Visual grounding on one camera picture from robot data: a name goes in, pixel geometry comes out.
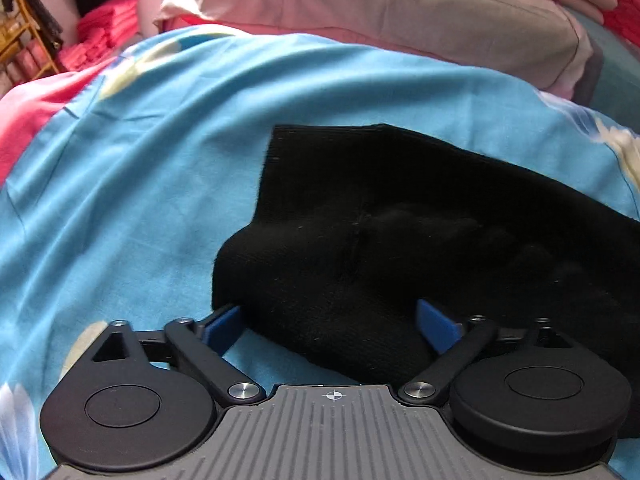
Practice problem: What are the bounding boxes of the black pants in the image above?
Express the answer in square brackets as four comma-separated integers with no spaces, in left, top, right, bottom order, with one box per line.
[210,122,640,441]

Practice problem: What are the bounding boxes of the blue floral bed sheet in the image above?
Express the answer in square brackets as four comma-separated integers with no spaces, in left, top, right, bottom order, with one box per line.
[1,25,639,479]

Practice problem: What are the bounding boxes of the teal folded blanket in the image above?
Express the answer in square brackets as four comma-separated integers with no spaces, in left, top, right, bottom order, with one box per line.
[570,10,639,133]

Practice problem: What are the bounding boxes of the pink clothes pile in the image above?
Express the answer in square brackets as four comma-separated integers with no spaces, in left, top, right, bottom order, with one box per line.
[56,0,140,72]

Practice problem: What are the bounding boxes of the grey pink pillow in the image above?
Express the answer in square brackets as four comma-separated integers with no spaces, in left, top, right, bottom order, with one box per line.
[157,0,594,99]

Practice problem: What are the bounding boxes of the wooden shelf rack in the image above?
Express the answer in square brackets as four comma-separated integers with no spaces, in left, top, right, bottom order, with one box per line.
[1,0,61,94]

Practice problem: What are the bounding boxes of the red folded cloth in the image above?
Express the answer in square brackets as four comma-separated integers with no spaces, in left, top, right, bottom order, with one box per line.
[602,0,640,47]

